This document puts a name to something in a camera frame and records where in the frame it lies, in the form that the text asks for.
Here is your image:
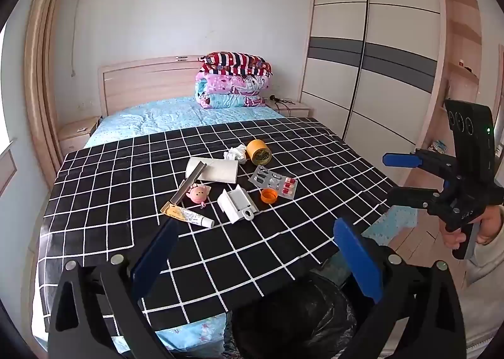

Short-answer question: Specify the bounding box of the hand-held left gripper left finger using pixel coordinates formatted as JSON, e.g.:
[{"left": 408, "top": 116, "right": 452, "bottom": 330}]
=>
[{"left": 47, "top": 218, "right": 180, "bottom": 359}]

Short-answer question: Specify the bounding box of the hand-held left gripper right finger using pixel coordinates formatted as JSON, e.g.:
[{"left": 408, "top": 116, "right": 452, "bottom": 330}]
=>
[{"left": 333, "top": 218, "right": 467, "bottom": 359}]

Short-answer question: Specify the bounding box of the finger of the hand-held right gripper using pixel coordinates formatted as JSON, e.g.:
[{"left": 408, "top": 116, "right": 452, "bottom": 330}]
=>
[
  {"left": 383, "top": 148, "right": 458, "bottom": 183},
  {"left": 388, "top": 185, "right": 448, "bottom": 214}
]

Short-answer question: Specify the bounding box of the white ointment tube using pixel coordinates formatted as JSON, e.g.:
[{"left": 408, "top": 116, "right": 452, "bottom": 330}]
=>
[{"left": 160, "top": 201, "right": 215, "bottom": 229}]

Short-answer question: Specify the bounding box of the pink pig toy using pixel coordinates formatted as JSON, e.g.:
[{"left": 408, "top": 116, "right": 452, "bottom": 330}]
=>
[{"left": 185, "top": 183, "right": 212, "bottom": 209}]

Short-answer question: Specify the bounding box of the beige plastic tray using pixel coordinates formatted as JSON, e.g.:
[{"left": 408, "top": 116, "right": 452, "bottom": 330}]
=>
[{"left": 169, "top": 161, "right": 217, "bottom": 206}]

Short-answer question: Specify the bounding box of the trash bin with black bag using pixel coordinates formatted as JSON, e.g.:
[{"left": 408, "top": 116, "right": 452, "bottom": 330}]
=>
[{"left": 232, "top": 260, "right": 369, "bottom": 359}]

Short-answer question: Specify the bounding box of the white plastic squeezer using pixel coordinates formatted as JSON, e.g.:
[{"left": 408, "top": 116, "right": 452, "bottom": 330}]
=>
[{"left": 217, "top": 185, "right": 259, "bottom": 225}]

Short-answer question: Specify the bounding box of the red capsule blister pack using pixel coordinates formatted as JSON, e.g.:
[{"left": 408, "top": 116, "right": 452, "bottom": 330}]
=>
[{"left": 275, "top": 175, "right": 299, "bottom": 199}]

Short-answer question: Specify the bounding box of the silver pill blister pack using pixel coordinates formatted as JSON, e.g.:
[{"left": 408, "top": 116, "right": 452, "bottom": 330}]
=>
[{"left": 248, "top": 165, "right": 285, "bottom": 188}]

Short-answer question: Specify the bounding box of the white tissue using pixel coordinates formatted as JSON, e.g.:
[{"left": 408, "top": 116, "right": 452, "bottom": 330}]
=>
[{"left": 223, "top": 144, "right": 248, "bottom": 165}]

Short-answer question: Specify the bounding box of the yellow tape roll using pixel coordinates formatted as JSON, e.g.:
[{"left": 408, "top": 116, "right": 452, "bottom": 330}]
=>
[{"left": 246, "top": 139, "right": 273, "bottom": 166}]

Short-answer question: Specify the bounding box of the person's right forearm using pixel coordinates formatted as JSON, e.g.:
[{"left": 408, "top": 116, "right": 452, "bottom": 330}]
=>
[{"left": 464, "top": 231, "right": 504, "bottom": 346}]

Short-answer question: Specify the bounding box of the person's right hand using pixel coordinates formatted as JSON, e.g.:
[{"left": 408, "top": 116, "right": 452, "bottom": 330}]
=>
[{"left": 440, "top": 205, "right": 504, "bottom": 252}]

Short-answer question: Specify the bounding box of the black white grid blanket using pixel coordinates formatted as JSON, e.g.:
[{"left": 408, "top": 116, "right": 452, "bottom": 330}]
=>
[{"left": 43, "top": 117, "right": 399, "bottom": 335}]

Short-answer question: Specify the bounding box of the sliding door wardrobe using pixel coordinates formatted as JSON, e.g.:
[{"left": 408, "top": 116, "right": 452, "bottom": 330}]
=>
[{"left": 300, "top": 0, "right": 448, "bottom": 183}]

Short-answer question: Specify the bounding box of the wooden shelf unit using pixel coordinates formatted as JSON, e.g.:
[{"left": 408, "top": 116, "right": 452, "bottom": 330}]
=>
[{"left": 422, "top": 0, "right": 484, "bottom": 155}]

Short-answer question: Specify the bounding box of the wooden nightstand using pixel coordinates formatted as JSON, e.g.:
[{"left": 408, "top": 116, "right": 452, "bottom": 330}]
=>
[
  {"left": 58, "top": 116, "right": 104, "bottom": 157},
  {"left": 263, "top": 98, "right": 312, "bottom": 119}
]

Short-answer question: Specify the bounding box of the bed with light blue sheet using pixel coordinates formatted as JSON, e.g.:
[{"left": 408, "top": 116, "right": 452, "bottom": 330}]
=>
[{"left": 31, "top": 96, "right": 419, "bottom": 359}]

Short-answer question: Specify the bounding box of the blue pink folded quilt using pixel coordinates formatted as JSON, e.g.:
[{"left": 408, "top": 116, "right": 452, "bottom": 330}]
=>
[{"left": 197, "top": 90, "right": 269, "bottom": 108}]

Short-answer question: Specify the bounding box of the wooden headboard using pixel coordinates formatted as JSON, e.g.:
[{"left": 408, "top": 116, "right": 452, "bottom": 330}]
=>
[{"left": 97, "top": 55, "right": 210, "bottom": 118}]

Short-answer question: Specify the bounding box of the pink floral folded quilt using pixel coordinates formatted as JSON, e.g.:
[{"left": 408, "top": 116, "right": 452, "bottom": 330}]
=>
[{"left": 195, "top": 71, "right": 272, "bottom": 97}]

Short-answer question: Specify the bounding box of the striped folded quilt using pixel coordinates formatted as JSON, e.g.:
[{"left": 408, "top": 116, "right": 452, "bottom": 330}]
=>
[{"left": 199, "top": 51, "right": 273, "bottom": 78}]

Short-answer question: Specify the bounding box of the black charger cable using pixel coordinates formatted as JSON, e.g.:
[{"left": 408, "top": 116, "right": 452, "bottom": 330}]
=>
[{"left": 268, "top": 95, "right": 297, "bottom": 116}]

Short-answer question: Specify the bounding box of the thin wall cable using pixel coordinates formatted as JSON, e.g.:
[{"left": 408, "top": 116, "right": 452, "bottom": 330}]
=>
[{"left": 64, "top": 0, "right": 92, "bottom": 78}]

